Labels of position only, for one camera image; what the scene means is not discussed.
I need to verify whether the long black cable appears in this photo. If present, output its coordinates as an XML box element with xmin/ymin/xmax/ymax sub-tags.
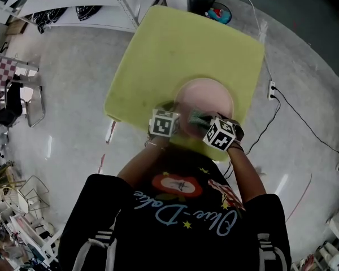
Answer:
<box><xmin>273</xmin><ymin>86</ymin><xmax>339</xmax><ymax>155</ymax></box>

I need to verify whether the person's right forearm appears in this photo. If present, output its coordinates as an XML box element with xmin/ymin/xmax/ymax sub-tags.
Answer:
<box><xmin>227</xmin><ymin>145</ymin><xmax>268</xmax><ymax>203</ymax></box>

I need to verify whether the table with yellow-green tablecloth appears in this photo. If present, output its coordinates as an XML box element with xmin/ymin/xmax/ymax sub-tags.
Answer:
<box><xmin>103</xmin><ymin>5</ymin><xmax>266</xmax><ymax>163</ymax></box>

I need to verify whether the white cable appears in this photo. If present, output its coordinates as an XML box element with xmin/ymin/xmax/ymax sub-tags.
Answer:
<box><xmin>234</xmin><ymin>0</ymin><xmax>273</xmax><ymax>82</ymax></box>

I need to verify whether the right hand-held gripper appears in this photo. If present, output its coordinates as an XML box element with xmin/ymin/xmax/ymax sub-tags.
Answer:
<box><xmin>199</xmin><ymin>112</ymin><xmax>245</xmax><ymax>152</ymax></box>

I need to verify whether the white wire chair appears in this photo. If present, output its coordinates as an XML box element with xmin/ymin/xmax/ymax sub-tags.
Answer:
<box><xmin>15</xmin><ymin>175</ymin><xmax>50</xmax><ymax>217</ymax></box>

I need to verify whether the person's left forearm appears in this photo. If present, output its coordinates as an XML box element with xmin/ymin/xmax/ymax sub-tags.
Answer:
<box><xmin>117</xmin><ymin>135</ymin><xmax>170</xmax><ymax>189</ymax></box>

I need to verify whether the person's black printed shirt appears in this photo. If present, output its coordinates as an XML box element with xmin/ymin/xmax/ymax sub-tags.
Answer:
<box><xmin>58</xmin><ymin>148</ymin><xmax>292</xmax><ymax>271</ymax></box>

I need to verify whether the black mesh waste bin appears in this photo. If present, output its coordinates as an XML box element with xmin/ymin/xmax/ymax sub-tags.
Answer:
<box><xmin>187</xmin><ymin>0</ymin><xmax>216</xmax><ymax>14</ymax></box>

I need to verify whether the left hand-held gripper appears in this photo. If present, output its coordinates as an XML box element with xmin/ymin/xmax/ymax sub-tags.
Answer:
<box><xmin>148</xmin><ymin>105</ymin><xmax>183</xmax><ymax>139</ymax></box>

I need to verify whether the black helmet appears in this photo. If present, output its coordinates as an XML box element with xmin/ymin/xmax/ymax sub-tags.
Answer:
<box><xmin>75</xmin><ymin>6</ymin><xmax>103</xmax><ymax>21</ymax></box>
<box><xmin>45</xmin><ymin>7</ymin><xmax>69</xmax><ymax>25</ymax></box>
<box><xmin>32</xmin><ymin>10</ymin><xmax>50</xmax><ymax>35</ymax></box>

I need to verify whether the thin gold bracelet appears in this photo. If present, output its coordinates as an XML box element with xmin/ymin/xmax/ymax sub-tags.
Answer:
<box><xmin>144</xmin><ymin>139</ymin><xmax>166</xmax><ymax>151</ymax></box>

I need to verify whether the pink large plate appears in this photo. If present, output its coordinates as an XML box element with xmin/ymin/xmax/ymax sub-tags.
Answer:
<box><xmin>175</xmin><ymin>78</ymin><xmax>234</xmax><ymax>138</ymax></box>

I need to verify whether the black bin with rubbish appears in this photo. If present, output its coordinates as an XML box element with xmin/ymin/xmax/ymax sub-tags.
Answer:
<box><xmin>205</xmin><ymin>2</ymin><xmax>232</xmax><ymax>25</ymax></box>

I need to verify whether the short black cable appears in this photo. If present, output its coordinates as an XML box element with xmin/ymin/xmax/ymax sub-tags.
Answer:
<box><xmin>223</xmin><ymin>94</ymin><xmax>281</xmax><ymax>179</ymax></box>

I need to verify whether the black metal-frame chair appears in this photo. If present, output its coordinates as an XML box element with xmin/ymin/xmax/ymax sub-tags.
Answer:
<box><xmin>0</xmin><ymin>79</ymin><xmax>46</xmax><ymax>129</ymax></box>

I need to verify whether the table with red checkered cloth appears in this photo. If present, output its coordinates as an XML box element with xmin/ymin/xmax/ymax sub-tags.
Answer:
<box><xmin>0</xmin><ymin>52</ymin><xmax>19</xmax><ymax>94</ymax></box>

